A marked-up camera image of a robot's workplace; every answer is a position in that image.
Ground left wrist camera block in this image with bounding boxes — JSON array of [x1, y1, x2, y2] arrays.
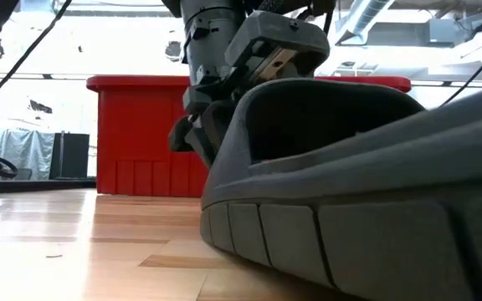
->
[[223, 10, 331, 83]]

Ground black cable to right arm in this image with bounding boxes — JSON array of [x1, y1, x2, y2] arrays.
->
[[439, 36, 482, 108]]

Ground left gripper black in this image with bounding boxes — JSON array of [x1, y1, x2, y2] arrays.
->
[[167, 6, 249, 169]]

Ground black box cabinet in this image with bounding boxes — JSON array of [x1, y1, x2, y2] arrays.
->
[[49, 132, 91, 181]]

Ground red plastic bin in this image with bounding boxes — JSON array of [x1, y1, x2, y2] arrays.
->
[[85, 74, 413, 198]]

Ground black aluminium frame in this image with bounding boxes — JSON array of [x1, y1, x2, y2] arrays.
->
[[0, 177, 98, 196]]

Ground slim spiral silver duct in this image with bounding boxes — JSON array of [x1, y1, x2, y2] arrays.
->
[[335, 0, 397, 47]]

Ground black foam slide sandal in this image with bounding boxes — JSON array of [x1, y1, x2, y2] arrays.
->
[[200, 78, 482, 301]]

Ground grey cloth cover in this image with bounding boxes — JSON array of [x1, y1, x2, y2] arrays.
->
[[0, 127, 56, 181]]

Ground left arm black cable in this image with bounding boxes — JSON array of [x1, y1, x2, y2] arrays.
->
[[0, 0, 74, 118]]

